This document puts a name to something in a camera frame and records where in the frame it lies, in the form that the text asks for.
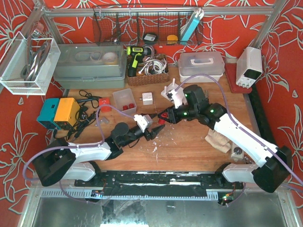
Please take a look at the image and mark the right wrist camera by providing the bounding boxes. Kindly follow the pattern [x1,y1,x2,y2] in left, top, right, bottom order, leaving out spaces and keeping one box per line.
[168,89,183,109]

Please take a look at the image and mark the grey plastic tape container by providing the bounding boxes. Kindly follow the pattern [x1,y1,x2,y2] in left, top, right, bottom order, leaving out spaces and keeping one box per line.
[53,44,127,89]

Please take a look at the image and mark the woven wicker basket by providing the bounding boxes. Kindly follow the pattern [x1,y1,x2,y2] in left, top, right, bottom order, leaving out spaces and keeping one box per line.
[125,54,169,86]

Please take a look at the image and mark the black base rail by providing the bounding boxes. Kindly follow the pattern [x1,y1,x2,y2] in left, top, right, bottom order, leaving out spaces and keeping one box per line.
[74,171,243,190]

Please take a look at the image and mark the white coiled cables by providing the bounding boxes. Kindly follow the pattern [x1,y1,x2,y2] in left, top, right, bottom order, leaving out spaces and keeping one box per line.
[138,59,169,76]

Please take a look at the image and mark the clear acrylic hanging box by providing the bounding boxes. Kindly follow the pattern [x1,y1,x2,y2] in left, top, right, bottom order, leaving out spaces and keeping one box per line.
[0,32,61,96]

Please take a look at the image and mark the white cube power socket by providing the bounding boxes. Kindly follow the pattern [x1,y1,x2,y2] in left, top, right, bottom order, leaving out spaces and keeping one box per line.
[142,92,153,105]

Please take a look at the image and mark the white bench power supply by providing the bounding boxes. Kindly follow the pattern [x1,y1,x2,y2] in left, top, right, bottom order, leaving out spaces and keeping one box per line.
[236,47,262,88]

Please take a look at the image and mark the small red springs in bin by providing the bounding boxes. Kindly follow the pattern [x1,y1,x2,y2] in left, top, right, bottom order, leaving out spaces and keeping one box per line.
[123,103,135,111]

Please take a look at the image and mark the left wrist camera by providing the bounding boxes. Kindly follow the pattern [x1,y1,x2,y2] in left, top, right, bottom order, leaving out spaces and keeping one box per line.
[134,114,153,132]

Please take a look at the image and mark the translucent spring bin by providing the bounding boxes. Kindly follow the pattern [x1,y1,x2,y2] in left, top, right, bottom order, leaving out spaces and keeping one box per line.
[113,88,137,115]

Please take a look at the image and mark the green cordless drill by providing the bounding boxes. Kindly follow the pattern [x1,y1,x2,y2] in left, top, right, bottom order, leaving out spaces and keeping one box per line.
[126,45,154,77]

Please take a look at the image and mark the white peg board fixture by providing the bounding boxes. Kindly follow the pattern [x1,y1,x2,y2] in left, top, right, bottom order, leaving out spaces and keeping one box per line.
[161,78,187,105]

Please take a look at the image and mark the soldering iron with cable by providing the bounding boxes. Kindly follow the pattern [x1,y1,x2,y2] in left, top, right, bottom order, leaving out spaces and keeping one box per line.
[53,89,101,140]

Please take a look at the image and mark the yellow teal soldering station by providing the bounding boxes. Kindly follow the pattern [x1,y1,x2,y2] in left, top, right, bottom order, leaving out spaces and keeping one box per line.
[36,97,80,131]

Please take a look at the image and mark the yellow tape measure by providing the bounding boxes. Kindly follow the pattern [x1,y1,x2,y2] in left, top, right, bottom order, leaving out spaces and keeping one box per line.
[167,35,178,45]

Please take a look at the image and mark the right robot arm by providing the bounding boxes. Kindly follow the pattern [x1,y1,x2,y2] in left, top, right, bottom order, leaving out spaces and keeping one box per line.
[166,85,292,193]

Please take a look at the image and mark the beige work glove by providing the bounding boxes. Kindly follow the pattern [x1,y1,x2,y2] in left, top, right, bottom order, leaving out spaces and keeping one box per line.
[205,129,231,153]

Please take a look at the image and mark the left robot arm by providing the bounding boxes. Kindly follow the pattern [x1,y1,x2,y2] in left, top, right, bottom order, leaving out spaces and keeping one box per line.
[32,115,164,187]

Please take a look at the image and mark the red cube block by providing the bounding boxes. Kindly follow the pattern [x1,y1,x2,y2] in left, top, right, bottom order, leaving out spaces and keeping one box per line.
[98,97,112,113]

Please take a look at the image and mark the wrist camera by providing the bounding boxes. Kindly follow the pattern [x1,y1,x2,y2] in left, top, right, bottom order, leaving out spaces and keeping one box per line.
[168,89,183,109]
[134,114,153,132]

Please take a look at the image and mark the small metal bracket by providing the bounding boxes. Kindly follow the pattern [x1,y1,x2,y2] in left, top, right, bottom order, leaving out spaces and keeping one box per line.
[99,117,109,124]

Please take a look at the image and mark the white plastic storage box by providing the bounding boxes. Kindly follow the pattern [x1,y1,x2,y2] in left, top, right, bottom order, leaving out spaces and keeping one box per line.
[178,52,225,82]

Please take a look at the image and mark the black wire wall basket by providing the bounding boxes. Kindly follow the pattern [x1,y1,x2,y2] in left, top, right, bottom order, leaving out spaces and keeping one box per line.
[92,4,203,45]

